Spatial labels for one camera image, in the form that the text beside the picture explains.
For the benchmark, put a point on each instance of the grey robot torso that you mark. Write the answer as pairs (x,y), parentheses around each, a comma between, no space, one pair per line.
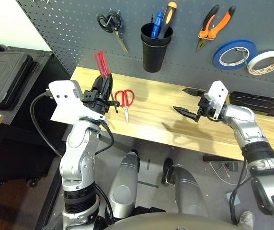
(175,222)

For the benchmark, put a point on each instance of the black plastic cup holder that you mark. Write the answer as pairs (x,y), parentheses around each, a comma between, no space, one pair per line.
(152,57)

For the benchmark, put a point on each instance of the black power adapter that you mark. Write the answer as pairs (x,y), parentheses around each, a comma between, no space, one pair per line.
(231,166)

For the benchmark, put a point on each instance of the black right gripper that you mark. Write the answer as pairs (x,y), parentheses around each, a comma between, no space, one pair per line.
(205,107)

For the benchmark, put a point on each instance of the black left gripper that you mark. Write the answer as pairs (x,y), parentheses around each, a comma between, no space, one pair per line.
(95,100)

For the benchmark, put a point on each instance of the blue tape roll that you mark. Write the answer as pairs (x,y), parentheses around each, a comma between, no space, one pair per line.
(216,58)

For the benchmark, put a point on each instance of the worn grey sneaker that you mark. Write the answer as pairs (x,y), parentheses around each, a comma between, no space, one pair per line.
(247,220)

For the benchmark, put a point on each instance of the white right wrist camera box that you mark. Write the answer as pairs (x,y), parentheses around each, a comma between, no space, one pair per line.
(217,93)

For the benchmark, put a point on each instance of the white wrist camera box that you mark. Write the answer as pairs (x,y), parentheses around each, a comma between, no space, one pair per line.
(217,93)
(65,100)

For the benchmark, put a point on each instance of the black table leg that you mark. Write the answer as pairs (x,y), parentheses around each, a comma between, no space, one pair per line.
(218,158)

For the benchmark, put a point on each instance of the silver right robot leg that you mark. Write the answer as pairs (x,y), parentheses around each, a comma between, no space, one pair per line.
(187,189)

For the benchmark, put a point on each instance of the orange black screwdriver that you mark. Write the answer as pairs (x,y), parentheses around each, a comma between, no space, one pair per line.
(169,14)

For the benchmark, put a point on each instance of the black cabinet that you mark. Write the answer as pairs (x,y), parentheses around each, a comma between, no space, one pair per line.
(19,148)

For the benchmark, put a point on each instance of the silver robot leg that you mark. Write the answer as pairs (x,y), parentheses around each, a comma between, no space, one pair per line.
(187,189)
(123,187)

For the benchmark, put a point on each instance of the orange black needle-nose pliers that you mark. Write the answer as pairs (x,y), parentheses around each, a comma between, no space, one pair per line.
(203,31)

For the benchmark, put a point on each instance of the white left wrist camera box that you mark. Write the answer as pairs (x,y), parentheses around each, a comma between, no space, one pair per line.
(65,100)

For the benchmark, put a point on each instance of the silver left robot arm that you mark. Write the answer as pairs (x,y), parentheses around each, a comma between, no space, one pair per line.
(79,148)

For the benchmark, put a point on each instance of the silver left robot leg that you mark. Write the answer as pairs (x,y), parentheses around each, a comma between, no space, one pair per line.
(123,187)

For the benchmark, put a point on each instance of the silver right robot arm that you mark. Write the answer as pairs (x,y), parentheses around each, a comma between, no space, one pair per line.
(247,124)

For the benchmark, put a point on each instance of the black flat tool case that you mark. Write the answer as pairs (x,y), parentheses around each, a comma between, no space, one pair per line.
(254,103)

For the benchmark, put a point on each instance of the white tape roll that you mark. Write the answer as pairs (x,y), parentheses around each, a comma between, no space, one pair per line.
(249,67)

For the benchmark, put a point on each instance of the black hard carrying case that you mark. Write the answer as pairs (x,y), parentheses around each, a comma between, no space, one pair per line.
(5,76)

